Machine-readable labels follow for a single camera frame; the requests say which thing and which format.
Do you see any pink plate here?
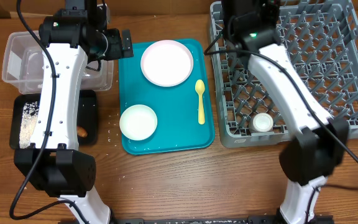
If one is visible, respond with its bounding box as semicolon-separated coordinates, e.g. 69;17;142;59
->
140;40;194;87

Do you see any white bowl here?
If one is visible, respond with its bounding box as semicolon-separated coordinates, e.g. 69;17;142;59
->
119;105;158;141

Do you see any yellow plastic spoon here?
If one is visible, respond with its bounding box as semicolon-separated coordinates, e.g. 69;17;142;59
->
195;80;205;124

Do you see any orange carrot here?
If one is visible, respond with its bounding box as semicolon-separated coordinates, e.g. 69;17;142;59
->
76;126;88;138

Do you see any white rice pile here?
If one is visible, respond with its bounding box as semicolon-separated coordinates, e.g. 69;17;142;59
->
19;101;39;149

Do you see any cream plastic cup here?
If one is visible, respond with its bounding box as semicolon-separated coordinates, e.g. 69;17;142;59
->
249;113;273;133

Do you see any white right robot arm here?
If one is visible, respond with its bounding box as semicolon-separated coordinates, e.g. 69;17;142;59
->
222;1;350;223

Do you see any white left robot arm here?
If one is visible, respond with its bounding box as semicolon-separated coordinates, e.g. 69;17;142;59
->
14;1;134;223

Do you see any grey dishwasher rack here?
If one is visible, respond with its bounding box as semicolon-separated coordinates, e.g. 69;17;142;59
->
209;0;358;147

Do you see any clear plastic bin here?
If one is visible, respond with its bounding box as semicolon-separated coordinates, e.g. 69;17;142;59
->
2;32;114;95

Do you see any teal serving tray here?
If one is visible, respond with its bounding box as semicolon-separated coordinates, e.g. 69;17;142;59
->
118;39;215;155

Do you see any black tray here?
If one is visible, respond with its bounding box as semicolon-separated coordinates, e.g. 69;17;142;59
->
9;90;98;149

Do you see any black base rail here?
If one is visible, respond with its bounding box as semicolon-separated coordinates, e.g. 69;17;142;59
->
57;215;334;224

